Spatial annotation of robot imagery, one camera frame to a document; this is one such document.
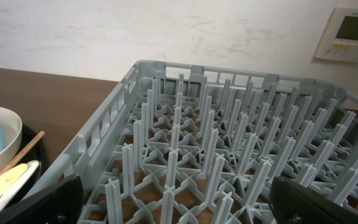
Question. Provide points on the black round tray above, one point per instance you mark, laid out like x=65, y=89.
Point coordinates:
x=38, y=153

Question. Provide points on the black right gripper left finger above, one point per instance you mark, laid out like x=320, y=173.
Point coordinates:
x=61, y=202

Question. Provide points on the wooden chopstick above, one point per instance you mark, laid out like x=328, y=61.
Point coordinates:
x=23, y=152

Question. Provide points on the white plastic fork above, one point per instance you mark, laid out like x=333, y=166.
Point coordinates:
x=17, y=185

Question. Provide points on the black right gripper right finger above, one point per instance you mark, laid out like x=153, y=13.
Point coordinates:
x=303, y=205

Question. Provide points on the cream round plate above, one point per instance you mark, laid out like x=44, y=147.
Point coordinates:
x=12, y=126

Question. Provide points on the grey dishwasher rack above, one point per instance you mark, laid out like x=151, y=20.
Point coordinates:
x=173, y=143

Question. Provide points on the white wall control panel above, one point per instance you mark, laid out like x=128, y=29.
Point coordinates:
x=339, y=41

